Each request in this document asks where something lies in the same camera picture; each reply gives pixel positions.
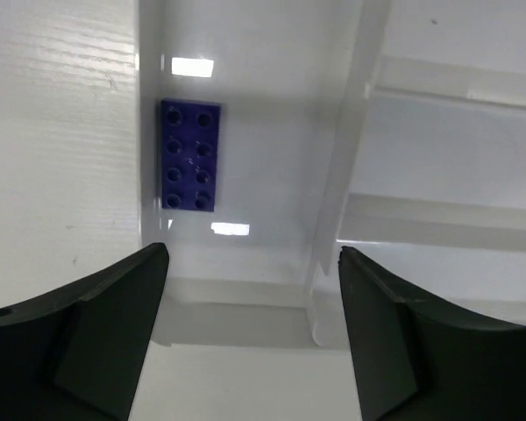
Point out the purple lego plate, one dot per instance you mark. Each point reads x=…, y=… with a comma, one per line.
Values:
x=189, y=135

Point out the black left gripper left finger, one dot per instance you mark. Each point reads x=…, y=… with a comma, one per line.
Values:
x=77, y=352

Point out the white divided sorting tray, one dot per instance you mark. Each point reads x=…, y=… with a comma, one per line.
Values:
x=395, y=127

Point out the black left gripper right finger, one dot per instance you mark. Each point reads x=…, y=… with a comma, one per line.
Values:
x=417, y=356

